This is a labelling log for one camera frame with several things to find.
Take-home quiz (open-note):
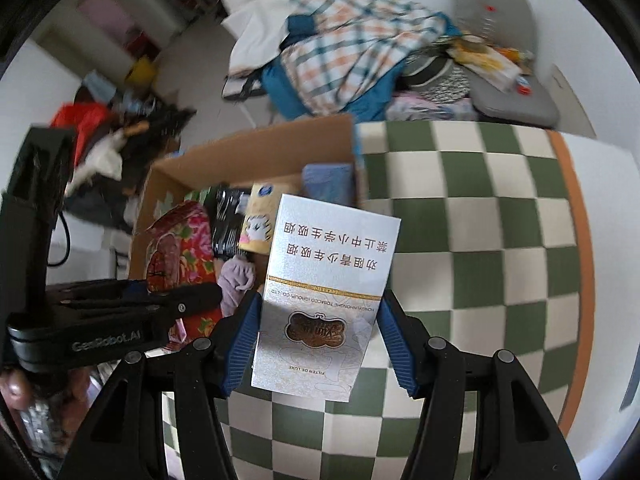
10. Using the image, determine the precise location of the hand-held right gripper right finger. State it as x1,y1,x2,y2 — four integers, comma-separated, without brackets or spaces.
377,292,576,480

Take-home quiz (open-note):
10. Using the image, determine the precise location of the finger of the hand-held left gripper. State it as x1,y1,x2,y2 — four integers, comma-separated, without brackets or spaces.
47,279,151,298
60,282,224,320

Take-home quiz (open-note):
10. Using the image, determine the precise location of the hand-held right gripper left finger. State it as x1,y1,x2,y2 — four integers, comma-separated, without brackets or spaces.
57,292,263,480

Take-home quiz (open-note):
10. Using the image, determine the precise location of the purple cloth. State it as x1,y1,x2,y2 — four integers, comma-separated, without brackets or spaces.
218,255,258,318

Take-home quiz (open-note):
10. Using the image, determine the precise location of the red snack packet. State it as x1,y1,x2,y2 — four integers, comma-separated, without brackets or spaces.
144,200,223,346

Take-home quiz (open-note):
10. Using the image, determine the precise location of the black snack packet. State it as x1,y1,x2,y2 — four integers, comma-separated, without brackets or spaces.
210,186,251,258

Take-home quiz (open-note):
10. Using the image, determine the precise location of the yellow cartoon tissue pack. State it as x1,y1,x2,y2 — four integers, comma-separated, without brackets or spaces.
237,181,283,256

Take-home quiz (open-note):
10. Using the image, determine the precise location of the white cigarette box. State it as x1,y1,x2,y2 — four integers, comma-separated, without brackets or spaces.
250,192,402,403

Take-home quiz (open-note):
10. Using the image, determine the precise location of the green snack packet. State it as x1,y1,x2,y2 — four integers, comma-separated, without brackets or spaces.
182,187,221,208

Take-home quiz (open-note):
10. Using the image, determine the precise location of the cardboard box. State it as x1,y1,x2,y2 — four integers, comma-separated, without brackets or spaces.
127,114,371,351

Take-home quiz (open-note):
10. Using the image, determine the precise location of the blue tissue pack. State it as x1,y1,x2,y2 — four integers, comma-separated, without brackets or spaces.
301,162,357,208

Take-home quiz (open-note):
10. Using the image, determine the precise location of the person's left hand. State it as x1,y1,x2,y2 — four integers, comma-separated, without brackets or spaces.
0,366,35,408

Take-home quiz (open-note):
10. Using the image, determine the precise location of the white goose plush toy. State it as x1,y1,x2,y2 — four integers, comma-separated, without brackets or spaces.
72,122,151,186

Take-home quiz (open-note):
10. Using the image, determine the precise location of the green white checkered mat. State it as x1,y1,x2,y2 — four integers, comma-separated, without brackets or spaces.
160,120,596,480

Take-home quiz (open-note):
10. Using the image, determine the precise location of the red plastic bag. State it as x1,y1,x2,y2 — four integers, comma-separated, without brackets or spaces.
50,101,113,171

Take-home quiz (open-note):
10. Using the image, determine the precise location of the pile of dark clothes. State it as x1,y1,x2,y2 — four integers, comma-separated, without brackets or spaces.
65,100,198,221

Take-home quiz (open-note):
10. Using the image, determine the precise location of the clear plastic bag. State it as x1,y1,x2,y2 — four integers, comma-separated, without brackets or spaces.
117,91,151,113

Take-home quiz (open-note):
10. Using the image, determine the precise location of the light blue towel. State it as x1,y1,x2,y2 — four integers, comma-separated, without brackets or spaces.
82,71,121,103

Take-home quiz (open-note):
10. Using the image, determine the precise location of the black folding bed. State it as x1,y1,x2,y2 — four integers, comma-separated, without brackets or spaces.
222,72,273,106

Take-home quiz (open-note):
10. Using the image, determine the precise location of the pink cloth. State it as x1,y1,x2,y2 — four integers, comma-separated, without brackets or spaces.
387,92,481,122

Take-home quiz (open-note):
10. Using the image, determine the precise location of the black white patterned cloth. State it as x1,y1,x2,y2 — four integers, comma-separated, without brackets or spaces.
400,55,473,98

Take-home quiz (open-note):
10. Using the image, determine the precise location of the plaid blanket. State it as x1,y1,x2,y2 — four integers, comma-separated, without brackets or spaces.
262,0,451,123

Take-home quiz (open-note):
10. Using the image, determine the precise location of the yellow snack bag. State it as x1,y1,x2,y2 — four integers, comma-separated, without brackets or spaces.
450,40,521,92

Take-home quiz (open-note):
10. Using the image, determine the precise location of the black cable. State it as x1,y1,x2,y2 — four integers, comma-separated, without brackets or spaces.
47,210,72,268

